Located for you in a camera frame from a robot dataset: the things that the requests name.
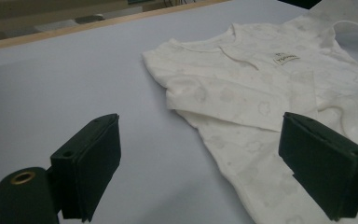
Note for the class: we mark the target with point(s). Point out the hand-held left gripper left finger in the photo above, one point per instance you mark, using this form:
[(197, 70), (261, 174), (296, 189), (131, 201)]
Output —
[(87, 168)]

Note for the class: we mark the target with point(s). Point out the white baby romper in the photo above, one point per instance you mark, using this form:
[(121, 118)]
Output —
[(245, 93)]

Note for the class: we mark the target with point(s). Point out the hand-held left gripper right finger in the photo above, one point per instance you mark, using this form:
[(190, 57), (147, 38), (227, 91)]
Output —
[(326, 168)]

